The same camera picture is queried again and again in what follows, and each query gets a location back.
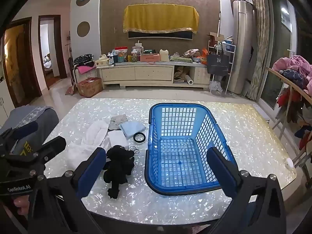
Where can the pink clothes pile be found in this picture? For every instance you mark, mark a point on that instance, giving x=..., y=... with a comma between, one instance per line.
x=292, y=64

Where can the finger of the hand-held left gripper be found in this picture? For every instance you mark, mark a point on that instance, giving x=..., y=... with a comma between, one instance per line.
x=53, y=146
x=24, y=129

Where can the white folded cloth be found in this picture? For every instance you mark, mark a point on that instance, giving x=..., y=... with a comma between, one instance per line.
x=117, y=139

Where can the white fluffy towel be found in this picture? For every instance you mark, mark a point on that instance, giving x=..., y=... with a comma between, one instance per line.
x=95, y=131

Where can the blue plastic basket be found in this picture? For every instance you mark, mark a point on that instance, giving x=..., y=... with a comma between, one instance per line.
x=156, y=126

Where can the pink mat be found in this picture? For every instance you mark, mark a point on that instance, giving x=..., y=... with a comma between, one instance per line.
x=85, y=69

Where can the patterned curtain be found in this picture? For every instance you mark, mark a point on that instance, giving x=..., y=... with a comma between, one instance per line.
x=259, y=41

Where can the cream television cabinet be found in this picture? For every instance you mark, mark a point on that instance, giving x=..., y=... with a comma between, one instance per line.
x=146, y=74

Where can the black plush toy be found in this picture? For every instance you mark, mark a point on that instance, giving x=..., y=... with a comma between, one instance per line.
x=117, y=165

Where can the grey padded chair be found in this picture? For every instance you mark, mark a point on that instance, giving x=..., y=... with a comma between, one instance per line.
x=41, y=119

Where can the black floral bag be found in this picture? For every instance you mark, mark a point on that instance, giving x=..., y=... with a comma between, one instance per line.
x=83, y=59

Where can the standing air conditioner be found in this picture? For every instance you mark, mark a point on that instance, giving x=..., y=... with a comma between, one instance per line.
x=240, y=48

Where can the beige plastic jug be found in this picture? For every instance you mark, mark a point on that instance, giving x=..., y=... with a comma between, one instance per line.
x=164, y=56

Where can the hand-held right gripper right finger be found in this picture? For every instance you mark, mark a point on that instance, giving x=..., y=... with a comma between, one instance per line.
x=224, y=173

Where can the yellow television cover cloth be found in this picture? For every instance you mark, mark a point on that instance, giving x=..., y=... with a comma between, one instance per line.
x=158, y=17

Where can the wall television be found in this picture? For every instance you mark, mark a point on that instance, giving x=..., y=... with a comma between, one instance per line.
x=160, y=35

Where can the small white round object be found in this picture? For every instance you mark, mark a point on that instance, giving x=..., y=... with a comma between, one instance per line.
x=290, y=163

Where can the metal key rings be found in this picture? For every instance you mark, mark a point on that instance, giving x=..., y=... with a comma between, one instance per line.
x=131, y=148

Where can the white plastic bag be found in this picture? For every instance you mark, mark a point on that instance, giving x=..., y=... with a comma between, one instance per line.
x=216, y=87

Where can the grey cloth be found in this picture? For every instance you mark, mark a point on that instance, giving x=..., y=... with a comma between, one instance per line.
x=118, y=121

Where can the brown wooden door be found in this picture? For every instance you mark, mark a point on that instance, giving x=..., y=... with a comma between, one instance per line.
x=17, y=61

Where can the light blue cloth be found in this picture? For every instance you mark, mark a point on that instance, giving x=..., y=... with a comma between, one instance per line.
x=130, y=128

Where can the cardboard box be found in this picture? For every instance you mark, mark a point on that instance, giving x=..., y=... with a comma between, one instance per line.
x=89, y=87

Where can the wooden clothes rack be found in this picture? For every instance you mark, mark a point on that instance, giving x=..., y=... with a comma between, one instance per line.
x=285, y=80

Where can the plain round wall plaque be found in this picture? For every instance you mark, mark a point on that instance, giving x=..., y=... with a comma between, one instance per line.
x=83, y=29

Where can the tissue box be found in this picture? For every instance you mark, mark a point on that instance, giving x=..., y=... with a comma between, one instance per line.
x=102, y=62

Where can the pink box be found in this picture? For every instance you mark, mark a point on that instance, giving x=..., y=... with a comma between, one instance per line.
x=150, y=57

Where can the black shopping bag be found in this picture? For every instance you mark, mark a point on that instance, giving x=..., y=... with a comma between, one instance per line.
x=217, y=64

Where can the person's left hand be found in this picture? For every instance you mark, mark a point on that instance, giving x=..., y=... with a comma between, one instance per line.
x=20, y=203

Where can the white paper roll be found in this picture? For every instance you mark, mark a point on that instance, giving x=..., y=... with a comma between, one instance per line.
x=189, y=80

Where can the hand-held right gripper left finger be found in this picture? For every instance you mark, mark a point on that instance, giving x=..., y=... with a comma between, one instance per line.
x=95, y=165

